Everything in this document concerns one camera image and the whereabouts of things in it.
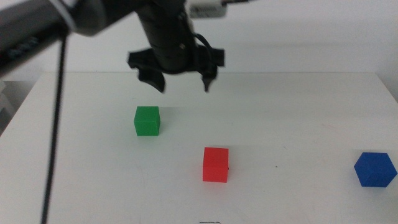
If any green cube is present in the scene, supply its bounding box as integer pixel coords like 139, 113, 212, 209
133, 106, 161, 137

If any red cube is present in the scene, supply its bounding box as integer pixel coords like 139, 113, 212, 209
202, 147, 229, 184

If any blue cube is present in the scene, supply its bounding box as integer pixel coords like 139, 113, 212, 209
353, 152, 398, 188

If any short black looped cable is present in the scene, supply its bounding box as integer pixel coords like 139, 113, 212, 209
192, 32, 218, 73

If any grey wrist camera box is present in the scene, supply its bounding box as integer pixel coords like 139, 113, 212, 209
188, 0, 228, 19

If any long black hanging cable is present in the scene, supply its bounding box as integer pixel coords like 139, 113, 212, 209
40, 30, 68, 224

